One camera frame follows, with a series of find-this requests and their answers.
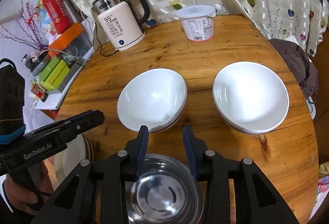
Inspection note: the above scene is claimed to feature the plain beige plate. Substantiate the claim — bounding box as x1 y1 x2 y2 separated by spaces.
54 134 94 184

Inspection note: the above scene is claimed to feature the person's left hand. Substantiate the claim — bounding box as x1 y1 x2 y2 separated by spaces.
4 162 53 215

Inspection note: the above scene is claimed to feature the grey handheld device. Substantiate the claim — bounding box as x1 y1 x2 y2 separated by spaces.
30 52 51 77

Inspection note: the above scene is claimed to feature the red labelled jar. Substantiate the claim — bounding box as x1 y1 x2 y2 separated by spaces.
31 83 48 102

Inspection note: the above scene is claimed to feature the stainless steel bowl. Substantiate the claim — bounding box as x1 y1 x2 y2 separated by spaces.
125 154 203 224

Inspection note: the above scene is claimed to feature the white yogurt tub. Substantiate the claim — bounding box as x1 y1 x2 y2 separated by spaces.
176 5 216 42

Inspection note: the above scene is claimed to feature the lime green box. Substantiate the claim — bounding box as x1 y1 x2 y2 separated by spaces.
40 60 70 91

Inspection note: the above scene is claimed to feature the black kettle power cable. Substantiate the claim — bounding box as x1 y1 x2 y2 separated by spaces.
95 17 119 58

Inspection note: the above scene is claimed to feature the white bowl with dark rim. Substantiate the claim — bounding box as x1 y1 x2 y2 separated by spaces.
117 68 187 133

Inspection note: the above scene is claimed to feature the striped grey white tray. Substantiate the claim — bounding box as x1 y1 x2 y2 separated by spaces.
54 59 87 93

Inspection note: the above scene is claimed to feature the white electric kettle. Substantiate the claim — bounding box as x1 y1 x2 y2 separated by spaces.
92 0 150 51

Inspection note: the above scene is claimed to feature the brown checked cloth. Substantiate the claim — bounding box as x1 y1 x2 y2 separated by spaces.
269 38 319 100

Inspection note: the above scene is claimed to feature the orange lidded clear box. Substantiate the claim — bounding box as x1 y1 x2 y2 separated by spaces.
47 23 93 58

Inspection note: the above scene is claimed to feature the white shallow bowl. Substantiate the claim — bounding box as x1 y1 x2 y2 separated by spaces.
212 62 289 135

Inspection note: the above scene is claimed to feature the red snack package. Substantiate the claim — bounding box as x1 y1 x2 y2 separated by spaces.
34 0 73 37

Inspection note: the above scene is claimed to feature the white side shelf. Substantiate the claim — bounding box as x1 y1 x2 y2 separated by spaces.
32 48 94 110

